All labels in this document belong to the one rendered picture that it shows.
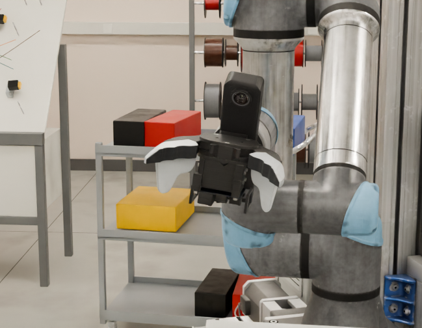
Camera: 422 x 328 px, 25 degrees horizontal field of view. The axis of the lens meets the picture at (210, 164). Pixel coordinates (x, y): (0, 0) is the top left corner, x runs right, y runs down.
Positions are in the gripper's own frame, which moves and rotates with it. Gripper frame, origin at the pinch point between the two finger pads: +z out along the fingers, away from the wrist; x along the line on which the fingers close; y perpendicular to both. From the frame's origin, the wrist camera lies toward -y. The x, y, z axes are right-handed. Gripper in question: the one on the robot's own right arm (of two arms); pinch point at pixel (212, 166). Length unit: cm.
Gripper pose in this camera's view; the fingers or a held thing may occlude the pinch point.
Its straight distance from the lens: 102.9
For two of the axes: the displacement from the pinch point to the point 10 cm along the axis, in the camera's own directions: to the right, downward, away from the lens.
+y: -1.3, 9.6, 2.4
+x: -9.7, -1.7, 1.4
